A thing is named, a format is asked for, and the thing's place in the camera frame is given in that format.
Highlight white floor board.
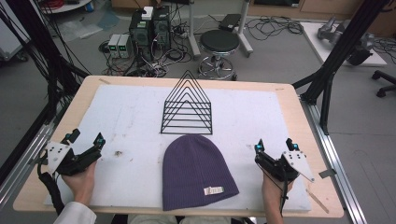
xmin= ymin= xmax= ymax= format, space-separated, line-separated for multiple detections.
xmin=300 ymin=21 xmax=388 ymax=68

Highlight grey power supply unit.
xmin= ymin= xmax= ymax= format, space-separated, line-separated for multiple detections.
xmin=118 ymin=34 xmax=134 ymax=59
xmin=106 ymin=34 xmax=121 ymax=59

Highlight black computer tower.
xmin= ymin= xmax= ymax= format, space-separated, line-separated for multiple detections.
xmin=151 ymin=6 xmax=173 ymax=51
xmin=128 ymin=8 xmax=155 ymax=62

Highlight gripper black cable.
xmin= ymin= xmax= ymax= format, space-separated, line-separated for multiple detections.
xmin=36 ymin=157 xmax=65 ymax=217
xmin=257 ymin=162 xmax=290 ymax=217

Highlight black metal frame post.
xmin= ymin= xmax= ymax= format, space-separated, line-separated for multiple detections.
xmin=0 ymin=0 xmax=92 ymax=122
xmin=291 ymin=0 xmax=391 ymax=136

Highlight grey tape strip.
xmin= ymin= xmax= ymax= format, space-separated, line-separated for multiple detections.
xmin=318 ymin=168 xmax=338 ymax=180

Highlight aluminium rail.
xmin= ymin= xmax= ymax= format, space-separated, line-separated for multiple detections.
xmin=299 ymin=96 xmax=369 ymax=224
xmin=0 ymin=102 xmax=68 ymax=210

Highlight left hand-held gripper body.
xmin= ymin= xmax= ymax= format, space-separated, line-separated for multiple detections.
xmin=46 ymin=141 xmax=103 ymax=176

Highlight black round stool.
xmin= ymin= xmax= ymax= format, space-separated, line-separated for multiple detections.
xmin=197 ymin=29 xmax=241 ymax=81

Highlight white table stand legs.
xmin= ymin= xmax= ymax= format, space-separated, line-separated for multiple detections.
xmin=186 ymin=0 xmax=255 ymax=62

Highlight person's left hand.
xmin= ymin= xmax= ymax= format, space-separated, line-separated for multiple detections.
xmin=61 ymin=161 xmax=98 ymax=204

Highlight white foam mat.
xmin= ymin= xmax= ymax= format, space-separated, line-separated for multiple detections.
xmin=43 ymin=84 xmax=313 ymax=214

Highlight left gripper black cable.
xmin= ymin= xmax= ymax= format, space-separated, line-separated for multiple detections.
xmin=36 ymin=157 xmax=65 ymax=217

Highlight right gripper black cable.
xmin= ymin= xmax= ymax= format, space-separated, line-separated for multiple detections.
xmin=257 ymin=162 xmax=290 ymax=217

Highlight purple knitted beanie hat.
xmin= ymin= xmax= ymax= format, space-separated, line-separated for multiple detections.
xmin=162 ymin=133 xmax=240 ymax=212

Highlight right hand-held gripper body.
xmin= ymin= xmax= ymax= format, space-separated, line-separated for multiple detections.
xmin=254 ymin=150 xmax=316 ymax=184

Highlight wooden stick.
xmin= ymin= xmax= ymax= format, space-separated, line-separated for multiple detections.
xmin=305 ymin=189 xmax=331 ymax=215

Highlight black box on floor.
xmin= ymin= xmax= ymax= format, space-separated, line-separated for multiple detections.
xmin=218 ymin=13 xmax=243 ymax=33

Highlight tangle of floor cables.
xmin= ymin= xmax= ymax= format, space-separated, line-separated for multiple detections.
xmin=245 ymin=15 xmax=304 ymax=42

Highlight black wire file rack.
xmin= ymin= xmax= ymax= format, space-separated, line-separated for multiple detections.
xmin=160 ymin=69 xmax=214 ymax=136

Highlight person's right hand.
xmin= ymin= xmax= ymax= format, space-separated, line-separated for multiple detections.
xmin=261 ymin=172 xmax=294 ymax=207

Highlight black office chair base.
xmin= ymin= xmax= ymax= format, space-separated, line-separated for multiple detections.
xmin=371 ymin=69 xmax=396 ymax=99

